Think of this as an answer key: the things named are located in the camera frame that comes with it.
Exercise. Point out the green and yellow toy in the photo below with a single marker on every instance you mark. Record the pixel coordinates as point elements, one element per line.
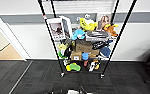
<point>73,67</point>

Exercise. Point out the orange white black toy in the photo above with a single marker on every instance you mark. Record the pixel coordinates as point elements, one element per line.
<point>94,65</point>

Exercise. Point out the blue cup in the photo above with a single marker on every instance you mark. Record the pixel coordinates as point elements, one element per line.
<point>85,56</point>

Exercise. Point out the small cardboard box white label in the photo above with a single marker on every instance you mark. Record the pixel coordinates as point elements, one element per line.
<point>76,56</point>

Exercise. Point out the dark blue shark plush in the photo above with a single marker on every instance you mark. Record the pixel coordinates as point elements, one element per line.
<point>105,52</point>

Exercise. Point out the large cardboard box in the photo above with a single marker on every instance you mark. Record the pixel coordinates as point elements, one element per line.
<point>83,46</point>

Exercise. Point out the black bag with white label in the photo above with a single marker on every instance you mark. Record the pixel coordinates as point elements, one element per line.
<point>101,44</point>

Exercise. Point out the light blue plush toy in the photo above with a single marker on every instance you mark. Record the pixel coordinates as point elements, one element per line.
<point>78,34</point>

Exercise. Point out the flat dark grey box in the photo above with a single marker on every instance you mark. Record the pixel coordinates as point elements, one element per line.
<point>97,35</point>

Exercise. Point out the white box with photo print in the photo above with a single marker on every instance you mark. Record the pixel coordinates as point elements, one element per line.
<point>56,30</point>

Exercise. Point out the thin white box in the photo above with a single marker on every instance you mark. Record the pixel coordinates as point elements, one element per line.
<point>67,26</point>

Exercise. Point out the yellow plush toy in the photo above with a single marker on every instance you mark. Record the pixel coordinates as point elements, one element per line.
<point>87,25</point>

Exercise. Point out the orange brown plush toy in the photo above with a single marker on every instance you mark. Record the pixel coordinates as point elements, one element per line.
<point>110,30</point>

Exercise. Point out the box with portrait print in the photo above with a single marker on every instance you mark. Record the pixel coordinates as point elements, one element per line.
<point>103,20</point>

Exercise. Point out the small white wall device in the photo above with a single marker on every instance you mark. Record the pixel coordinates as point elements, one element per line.
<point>87,16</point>

